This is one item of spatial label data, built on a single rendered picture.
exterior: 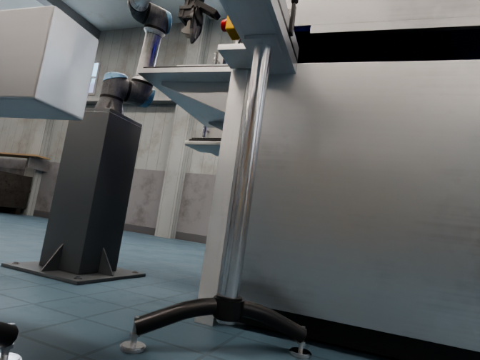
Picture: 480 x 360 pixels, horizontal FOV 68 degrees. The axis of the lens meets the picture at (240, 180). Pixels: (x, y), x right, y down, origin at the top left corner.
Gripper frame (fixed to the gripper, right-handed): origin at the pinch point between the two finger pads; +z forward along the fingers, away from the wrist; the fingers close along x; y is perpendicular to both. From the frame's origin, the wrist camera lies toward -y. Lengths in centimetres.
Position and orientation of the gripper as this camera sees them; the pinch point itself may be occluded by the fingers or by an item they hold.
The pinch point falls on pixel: (193, 40)
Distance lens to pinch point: 158.2
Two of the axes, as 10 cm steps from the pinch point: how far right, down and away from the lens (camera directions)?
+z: -1.4, 9.8, -1.3
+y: -9.4, -0.9, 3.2
